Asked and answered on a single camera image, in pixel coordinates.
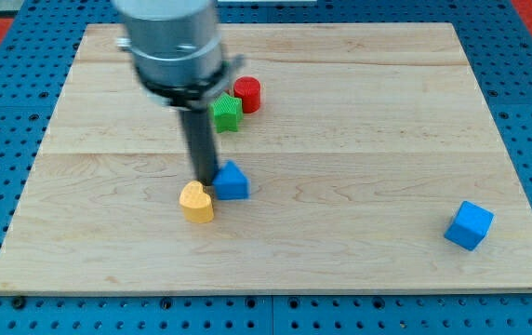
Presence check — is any blue triangle block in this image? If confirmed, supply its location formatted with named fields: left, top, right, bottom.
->
left=212, top=160, right=249, bottom=200

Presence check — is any yellow heart block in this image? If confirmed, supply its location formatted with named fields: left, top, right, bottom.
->
left=179, top=181, right=214, bottom=223

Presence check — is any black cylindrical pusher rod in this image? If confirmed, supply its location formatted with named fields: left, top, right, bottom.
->
left=180, top=109, right=219, bottom=186

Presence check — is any blue cube block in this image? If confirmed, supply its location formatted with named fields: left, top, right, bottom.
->
left=444, top=201, right=495, bottom=251

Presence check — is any green star block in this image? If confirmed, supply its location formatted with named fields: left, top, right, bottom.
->
left=209, top=92, right=244, bottom=133

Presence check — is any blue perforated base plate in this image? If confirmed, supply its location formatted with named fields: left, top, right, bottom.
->
left=0, top=0, right=532, bottom=334

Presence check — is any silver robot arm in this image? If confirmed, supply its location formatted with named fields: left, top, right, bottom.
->
left=112, top=0, right=245, bottom=186

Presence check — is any red cylinder block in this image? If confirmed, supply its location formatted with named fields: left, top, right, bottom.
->
left=233, top=76, right=261, bottom=114

